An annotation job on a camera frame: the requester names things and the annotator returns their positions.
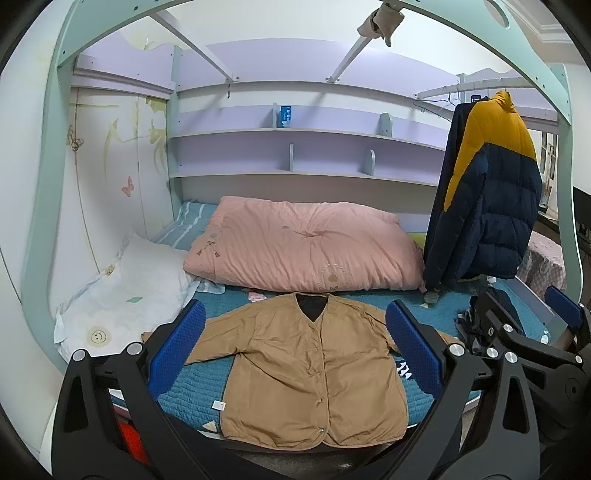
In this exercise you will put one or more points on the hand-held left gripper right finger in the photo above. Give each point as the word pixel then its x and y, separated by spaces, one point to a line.
pixel 415 353

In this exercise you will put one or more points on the light blue cloth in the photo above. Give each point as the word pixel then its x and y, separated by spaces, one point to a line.
pixel 211 286

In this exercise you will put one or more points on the pink patterned cloth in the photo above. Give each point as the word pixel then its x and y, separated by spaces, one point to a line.
pixel 545 263

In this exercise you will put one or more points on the black computer monitor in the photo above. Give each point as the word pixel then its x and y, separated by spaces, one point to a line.
pixel 582 207

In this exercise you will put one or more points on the butterfly wall sticker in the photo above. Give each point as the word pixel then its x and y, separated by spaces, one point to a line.
pixel 75 137
pixel 128 186

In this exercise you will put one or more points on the beige hanging cloth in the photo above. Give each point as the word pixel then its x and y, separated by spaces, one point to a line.
pixel 381 23

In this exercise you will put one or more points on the white pillow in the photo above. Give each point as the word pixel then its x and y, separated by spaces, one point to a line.
pixel 138 286

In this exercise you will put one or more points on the pink quilt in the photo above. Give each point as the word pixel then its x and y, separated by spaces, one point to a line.
pixel 300 240

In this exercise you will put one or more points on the small blue box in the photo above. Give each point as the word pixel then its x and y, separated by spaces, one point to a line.
pixel 286 117

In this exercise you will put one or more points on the white clothes rail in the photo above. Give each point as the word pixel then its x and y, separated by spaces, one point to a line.
pixel 461 86

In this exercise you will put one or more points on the navy and yellow puffer jacket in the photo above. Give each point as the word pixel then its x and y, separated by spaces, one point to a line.
pixel 494 207

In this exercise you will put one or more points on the mint green bed frame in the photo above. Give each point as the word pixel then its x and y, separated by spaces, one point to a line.
pixel 41 184

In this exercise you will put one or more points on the red plastic item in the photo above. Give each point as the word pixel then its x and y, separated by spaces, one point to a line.
pixel 133 443

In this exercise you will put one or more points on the teal quilted bed mat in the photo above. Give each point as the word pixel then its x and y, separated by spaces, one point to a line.
pixel 194 397

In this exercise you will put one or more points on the striped blue pillow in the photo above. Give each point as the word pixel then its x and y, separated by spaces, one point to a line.
pixel 184 226

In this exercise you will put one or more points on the dark denim jacket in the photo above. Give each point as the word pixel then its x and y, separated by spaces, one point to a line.
pixel 511 302

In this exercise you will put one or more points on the lavender wall shelf unit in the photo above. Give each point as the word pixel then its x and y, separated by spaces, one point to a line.
pixel 254 152

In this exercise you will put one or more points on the tan button-up jacket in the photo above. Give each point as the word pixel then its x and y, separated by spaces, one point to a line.
pixel 300 369

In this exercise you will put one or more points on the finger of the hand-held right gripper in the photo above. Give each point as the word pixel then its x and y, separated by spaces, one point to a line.
pixel 563 308
pixel 496 323

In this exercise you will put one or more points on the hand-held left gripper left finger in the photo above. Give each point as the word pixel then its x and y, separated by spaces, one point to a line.
pixel 178 353

